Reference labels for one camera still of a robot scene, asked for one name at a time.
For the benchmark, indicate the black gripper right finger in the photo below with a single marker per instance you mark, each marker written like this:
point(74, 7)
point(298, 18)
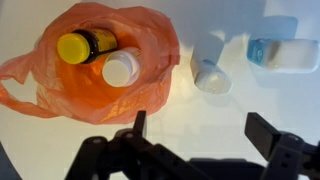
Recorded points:
point(286, 153)

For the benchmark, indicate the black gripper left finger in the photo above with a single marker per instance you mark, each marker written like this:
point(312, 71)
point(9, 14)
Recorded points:
point(133, 153)

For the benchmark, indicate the orange plastic bag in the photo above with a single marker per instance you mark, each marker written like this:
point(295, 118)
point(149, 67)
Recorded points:
point(83, 96)

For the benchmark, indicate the white bottle with blue label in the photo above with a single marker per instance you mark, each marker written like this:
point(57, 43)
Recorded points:
point(211, 78)

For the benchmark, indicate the plain white bottle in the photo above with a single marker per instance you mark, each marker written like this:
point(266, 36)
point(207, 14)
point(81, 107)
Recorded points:
point(121, 68)

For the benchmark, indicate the dark bottle with yellow cap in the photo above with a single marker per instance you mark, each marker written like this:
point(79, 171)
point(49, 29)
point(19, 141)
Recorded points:
point(85, 45)

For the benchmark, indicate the blue and white canister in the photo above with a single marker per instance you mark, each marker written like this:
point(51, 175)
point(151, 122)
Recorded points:
point(283, 55)

